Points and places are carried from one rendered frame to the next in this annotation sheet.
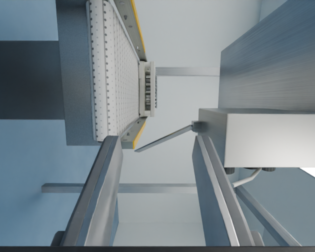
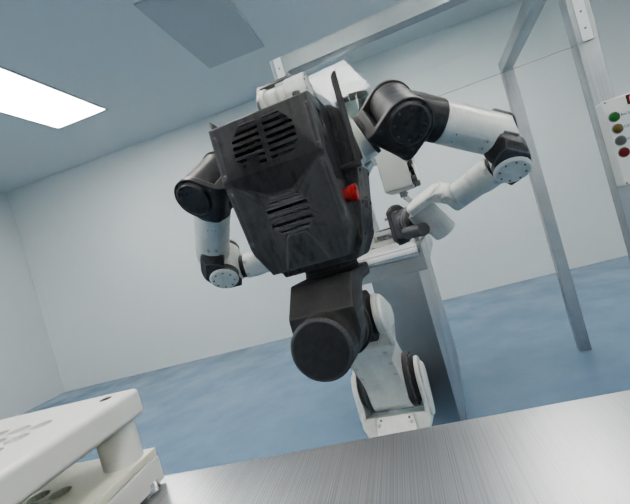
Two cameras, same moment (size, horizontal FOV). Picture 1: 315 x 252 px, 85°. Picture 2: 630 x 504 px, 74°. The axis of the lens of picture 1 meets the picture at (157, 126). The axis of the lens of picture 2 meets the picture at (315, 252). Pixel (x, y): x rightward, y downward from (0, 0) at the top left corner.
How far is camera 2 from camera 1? 129 cm
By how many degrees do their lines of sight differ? 26
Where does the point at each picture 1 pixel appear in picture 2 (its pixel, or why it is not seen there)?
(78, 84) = (392, 268)
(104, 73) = (383, 255)
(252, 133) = (390, 177)
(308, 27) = not seen: hidden behind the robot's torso
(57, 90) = (403, 288)
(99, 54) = (375, 259)
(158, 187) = (535, 182)
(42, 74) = (396, 298)
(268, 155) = (399, 164)
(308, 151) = not seen: hidden behind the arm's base
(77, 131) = (417, 264)
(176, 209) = not seen: outside the picture
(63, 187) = (573, 320)
